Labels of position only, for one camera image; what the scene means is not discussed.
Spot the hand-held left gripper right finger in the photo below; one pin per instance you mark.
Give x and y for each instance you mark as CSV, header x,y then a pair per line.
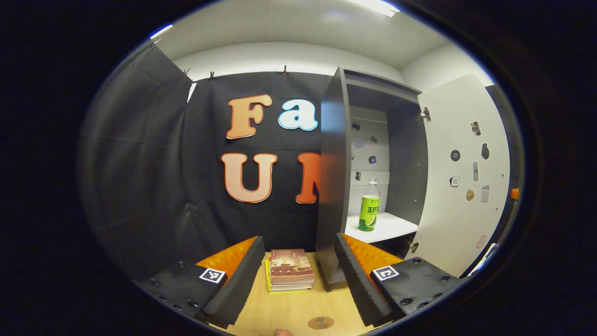
x,y
359,284

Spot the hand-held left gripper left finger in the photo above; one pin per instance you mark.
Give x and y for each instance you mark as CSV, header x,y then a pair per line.
x,y
242,284

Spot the round brown coaster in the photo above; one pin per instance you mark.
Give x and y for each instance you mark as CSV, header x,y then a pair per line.
x,y
321,323

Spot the green label clear bottle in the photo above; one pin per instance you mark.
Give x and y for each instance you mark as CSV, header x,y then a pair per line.
x,y
368,214

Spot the white cabinet door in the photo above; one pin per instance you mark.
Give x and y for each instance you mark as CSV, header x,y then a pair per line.
x,y
438,233

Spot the dark grey cabinet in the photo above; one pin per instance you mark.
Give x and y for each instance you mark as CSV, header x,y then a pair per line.
x,y
331,186

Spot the white cabinet shelf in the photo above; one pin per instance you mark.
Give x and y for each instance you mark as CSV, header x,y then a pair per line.
x,y
387,226

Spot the metal door hinge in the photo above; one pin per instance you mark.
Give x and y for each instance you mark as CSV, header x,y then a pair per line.
x,y
413,246
424,114

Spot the white page thick book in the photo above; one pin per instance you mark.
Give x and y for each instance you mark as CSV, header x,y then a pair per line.
x,y
291,287

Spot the red cover book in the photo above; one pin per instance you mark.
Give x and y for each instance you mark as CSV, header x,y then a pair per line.
x,y
291,266

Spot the black backdrop cloth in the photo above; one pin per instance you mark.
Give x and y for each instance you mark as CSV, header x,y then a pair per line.
x,y
140,186

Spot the small orange object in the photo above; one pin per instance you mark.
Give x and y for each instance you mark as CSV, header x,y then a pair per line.
x,y
514,193

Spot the long ceiling light panel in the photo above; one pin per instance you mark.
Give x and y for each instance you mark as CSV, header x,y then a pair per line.
x,y
375,6

